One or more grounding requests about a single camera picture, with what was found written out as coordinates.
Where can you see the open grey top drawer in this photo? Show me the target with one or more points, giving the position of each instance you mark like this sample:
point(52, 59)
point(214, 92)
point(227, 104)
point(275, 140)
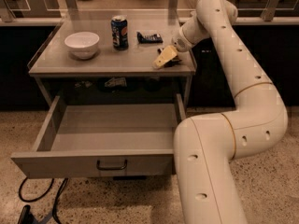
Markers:
point(73, 138)

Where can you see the blue pepsi can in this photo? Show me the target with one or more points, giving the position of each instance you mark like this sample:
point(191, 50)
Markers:
point(119, 32)

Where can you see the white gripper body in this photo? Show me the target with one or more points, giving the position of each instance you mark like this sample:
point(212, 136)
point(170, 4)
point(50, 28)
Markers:
point(180, 43)

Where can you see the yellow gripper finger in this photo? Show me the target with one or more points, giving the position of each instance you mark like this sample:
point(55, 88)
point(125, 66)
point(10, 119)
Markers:
point(167, 54)

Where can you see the grey cabinet with counter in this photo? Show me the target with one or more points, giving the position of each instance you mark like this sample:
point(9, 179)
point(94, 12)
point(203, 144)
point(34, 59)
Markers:
point(136, 61)

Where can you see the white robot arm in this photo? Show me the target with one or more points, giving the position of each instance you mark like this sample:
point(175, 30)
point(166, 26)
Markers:
point(204, 145)

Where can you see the black drawer handle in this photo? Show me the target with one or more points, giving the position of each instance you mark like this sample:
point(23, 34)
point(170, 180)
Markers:
point(111, 166)

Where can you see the black plug on floor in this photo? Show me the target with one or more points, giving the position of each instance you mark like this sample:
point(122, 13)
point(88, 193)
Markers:
point(26, 217)

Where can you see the white ceramic bowl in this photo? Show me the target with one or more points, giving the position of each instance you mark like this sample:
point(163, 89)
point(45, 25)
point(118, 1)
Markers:
point(82, 45)

